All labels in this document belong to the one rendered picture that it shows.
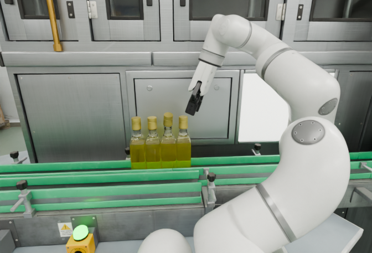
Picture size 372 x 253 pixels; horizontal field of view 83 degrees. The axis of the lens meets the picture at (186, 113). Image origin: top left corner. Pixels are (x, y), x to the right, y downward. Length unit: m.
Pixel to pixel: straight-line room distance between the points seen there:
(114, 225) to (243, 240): 0.60
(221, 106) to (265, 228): 0.67
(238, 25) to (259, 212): 0.41
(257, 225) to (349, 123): 1.03
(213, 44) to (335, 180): 0.45
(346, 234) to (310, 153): 0.77
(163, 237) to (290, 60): 0.38
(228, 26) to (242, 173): 0.56
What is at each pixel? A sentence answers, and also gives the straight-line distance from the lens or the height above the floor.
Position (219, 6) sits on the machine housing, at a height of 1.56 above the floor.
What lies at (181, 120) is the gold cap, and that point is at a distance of 0.78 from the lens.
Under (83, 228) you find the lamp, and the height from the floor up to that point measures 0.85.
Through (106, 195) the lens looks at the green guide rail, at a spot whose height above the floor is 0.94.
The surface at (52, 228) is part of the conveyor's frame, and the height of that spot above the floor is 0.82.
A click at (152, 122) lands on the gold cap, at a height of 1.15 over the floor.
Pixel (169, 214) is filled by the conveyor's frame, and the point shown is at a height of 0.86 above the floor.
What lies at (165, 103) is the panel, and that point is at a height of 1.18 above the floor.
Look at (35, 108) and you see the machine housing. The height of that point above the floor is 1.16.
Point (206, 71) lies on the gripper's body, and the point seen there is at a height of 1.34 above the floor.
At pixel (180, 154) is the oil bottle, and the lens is 0.82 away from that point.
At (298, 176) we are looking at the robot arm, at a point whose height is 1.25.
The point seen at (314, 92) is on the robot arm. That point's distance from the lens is 0.41.
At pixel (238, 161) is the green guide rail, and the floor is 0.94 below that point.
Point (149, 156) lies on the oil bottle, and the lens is 0.83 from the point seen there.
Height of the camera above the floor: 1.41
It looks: 18 degrees down
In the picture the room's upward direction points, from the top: straight up
